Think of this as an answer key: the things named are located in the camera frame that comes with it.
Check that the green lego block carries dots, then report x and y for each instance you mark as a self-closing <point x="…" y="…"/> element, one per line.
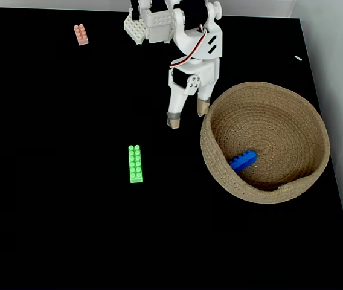
<point x="135" y="164"/>

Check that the blue lego block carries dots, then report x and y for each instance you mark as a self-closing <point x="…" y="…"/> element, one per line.
<point x="243" y="161"/>

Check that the pink lego block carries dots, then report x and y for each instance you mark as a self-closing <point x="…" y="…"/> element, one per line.
<point x="81" y="34"/>

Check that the small white scrap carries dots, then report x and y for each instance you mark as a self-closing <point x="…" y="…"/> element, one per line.
<point x="298" y="58"/>

